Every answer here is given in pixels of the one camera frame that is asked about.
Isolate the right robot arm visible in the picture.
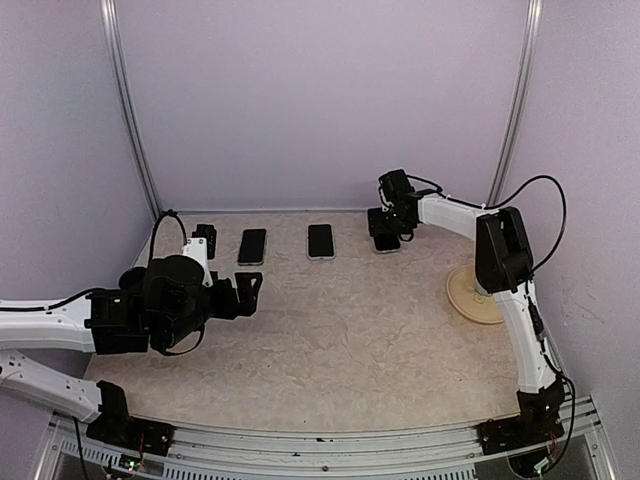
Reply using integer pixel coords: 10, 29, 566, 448
367, 169, 565, 444

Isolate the left aluminium frame post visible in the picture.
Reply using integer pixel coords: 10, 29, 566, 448
100, 0, 162, 220

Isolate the front aluminium rail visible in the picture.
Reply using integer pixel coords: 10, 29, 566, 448
34, 394, 616, 480

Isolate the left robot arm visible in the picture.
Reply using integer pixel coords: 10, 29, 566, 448
1, 255, 263, 445

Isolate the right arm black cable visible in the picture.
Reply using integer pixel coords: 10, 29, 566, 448
404, 173, 569, 281

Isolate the right aluminium frame post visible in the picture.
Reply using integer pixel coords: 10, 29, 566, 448
487, 0, 544, 204

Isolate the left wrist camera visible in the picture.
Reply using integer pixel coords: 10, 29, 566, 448
182, 224, 217, 287

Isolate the dark green mug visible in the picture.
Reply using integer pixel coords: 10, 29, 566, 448
118, 266, 146, 290

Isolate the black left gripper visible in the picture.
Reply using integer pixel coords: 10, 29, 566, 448
159, 271, 262, 349

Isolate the beige round plate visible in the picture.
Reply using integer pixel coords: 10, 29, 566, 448
446, 265, 504, 325

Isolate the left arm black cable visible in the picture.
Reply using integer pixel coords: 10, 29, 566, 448
44, 209, 206, 357

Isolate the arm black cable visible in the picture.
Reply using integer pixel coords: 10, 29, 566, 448
44, 209, 206, 357
404, 173, 569, 281

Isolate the light blue cup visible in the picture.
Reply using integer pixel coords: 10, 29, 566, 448
474, 279, 489, 297

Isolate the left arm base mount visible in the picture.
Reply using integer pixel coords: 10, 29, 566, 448
86, 380, 175, 457

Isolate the aluminium frame post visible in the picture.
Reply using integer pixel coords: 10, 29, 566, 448
487, 0, 544, 204
100, 0, 162, 220

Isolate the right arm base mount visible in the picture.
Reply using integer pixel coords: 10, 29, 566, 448
476, 383, 565, 455

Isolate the lavender phone case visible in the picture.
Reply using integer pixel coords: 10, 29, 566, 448
305, 223, 336, 261

